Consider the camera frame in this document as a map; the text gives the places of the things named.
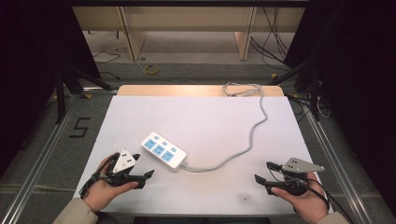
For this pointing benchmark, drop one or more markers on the white power strip blue sockets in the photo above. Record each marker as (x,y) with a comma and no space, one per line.
(163,151)

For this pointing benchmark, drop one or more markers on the black curtain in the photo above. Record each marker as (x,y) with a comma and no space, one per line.
(358,68)
(28,62)

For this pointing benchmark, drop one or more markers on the aluminium floor rail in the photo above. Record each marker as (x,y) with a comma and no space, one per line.
(40,158)
(337,168)

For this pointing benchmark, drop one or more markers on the white table mat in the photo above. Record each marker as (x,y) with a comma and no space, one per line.
(199,121)

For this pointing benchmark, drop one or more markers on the person's left hand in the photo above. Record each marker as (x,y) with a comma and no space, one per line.
(101,193)

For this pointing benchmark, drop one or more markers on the person's right hand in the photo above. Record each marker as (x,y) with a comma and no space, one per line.
(309,205)

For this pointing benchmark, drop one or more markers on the yellow-green tape roll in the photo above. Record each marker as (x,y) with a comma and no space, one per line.
(152,69)

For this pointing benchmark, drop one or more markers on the black metal stand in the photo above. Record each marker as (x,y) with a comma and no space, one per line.
(314,93)
(60,93)

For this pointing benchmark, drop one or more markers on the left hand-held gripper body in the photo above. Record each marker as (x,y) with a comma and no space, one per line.
(124,161)

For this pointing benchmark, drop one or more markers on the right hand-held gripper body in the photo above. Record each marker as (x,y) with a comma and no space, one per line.
(299,165)

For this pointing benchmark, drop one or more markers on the light wooden desk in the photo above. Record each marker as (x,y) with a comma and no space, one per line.
(186,18)

